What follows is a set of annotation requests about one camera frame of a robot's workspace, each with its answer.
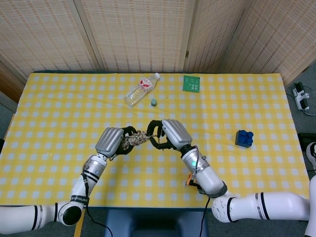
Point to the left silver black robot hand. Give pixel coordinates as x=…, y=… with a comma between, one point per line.
x=108, y=142

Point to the green square card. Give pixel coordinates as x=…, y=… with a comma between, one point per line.
x=191, y=84

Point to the small teal block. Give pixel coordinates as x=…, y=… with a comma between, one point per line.
x=153, y=102

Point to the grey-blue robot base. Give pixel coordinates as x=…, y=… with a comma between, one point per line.
x=155, y=224

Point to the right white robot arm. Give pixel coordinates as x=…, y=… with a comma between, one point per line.
x=209, y=180

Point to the black and white sneaker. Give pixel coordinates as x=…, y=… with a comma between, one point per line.
x=312, y=154

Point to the black box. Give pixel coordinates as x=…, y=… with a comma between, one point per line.
x=304, y=137

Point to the orange tape measure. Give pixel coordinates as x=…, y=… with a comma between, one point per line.
x=189, y=182

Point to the woven folding screen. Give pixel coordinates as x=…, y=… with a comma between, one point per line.
x=138, y=34

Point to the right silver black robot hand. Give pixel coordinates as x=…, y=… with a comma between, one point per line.
x=176, y=133

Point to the blue toy building brick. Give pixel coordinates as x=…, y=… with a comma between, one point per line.
x=244, y=139

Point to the clear plastic water bottle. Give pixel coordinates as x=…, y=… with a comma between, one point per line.
x=138, y=92

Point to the white power strip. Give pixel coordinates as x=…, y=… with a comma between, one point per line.
x=300, y=97

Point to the yellow checked tablecloth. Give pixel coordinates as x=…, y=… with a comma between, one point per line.
x=61, y=111

